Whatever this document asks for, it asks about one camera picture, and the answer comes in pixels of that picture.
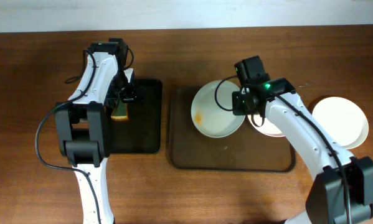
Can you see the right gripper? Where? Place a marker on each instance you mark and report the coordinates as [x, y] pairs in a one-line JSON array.
[[246, 103]]

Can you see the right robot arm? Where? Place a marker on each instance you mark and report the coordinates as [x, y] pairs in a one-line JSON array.
[[342, 190]]

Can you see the brown serving tray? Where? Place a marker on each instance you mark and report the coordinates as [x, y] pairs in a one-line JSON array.
[[244, 150]]

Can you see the pink white plate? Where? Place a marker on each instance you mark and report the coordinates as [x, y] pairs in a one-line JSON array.
[[264, 126]]

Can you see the cream white plate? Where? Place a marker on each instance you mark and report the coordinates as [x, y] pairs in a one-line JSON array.
[[343, 120]]

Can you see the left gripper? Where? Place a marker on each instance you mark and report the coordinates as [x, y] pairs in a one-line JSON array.
[[124, 96]]

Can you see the green yellow sponge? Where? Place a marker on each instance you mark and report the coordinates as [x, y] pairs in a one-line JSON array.
[[120, 113]]

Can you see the pale blue plate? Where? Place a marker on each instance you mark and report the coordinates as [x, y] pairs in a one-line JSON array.
[[208, 118]]

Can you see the black plastic tray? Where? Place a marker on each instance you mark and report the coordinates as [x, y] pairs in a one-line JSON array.
[[141, 133]]

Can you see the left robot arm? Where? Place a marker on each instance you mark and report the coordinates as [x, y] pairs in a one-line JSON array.
[[106, 85]]

